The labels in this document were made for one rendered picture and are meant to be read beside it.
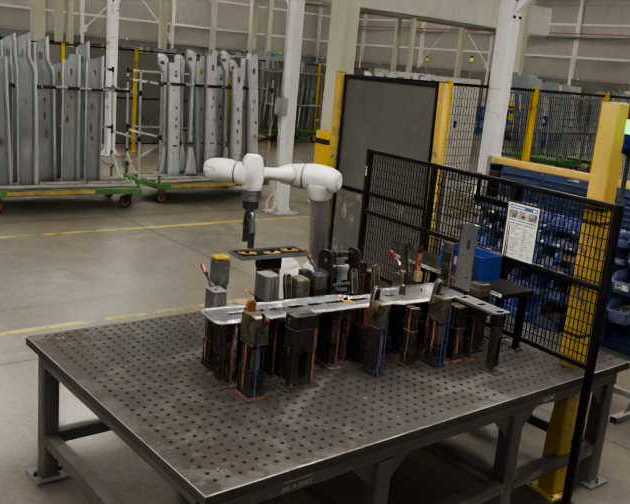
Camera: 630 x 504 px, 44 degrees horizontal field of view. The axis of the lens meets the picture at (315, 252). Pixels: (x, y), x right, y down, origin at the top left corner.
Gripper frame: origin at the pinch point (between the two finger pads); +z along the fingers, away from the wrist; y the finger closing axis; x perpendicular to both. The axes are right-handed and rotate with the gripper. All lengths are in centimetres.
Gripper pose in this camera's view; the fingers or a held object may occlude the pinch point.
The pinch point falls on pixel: (247, 242)
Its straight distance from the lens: 371.5
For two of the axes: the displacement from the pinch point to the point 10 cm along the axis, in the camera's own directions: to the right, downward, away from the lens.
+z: -0.9, 9.7, 2.3
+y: 2.6, 2.5, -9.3
